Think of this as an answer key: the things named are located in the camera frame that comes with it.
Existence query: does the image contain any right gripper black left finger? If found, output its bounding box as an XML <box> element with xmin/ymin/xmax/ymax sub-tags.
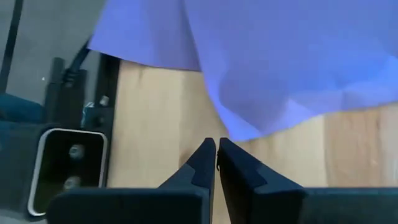
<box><xmin>46</xmin><ymin>138</ymin><xmax>217</xmax><ymax>224</ymax></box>

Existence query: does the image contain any black aluminium table frame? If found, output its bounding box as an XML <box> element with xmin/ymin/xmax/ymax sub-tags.
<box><xmin>43</xmin><ymin>54</ymin><xmax>123</xmax><ymax>189</ymax></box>

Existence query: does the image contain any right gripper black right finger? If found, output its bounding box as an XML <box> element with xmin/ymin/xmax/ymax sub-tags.
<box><xmin>217</xmin><ymin>137</ymin><xmax>398</xmax><ymax>224</ymax></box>

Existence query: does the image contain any dark teal object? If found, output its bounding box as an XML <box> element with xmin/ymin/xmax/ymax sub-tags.
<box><xmin>0</xmin><ymin>92</ymin><xmax>46</xmax><ymax>125</ymax></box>

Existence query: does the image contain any purple paper sheet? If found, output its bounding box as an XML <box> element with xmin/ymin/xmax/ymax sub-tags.
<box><xmin>88</xmin><ymin>0</ymin><xmax>398</xmax><ymax>142</ymax></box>

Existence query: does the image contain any black cable bundle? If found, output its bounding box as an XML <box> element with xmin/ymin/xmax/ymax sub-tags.
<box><xmin>63</xmin><ymin>39</ymin><xmax>94</xmax><ymax>82</ymax></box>

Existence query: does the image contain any silver-edged black camera box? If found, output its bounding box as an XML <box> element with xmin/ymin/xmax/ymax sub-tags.
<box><xmin>27</xmin><ymin>128</ymin><xmax>109</xmax><ymax>217</ymax></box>

